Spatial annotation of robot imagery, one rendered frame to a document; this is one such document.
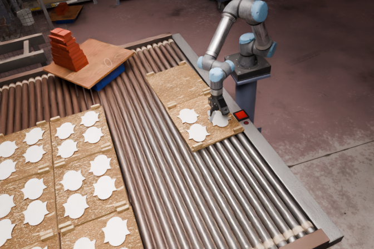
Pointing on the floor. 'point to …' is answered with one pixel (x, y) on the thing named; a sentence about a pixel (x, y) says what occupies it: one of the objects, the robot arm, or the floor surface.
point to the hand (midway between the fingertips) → (219, 118)
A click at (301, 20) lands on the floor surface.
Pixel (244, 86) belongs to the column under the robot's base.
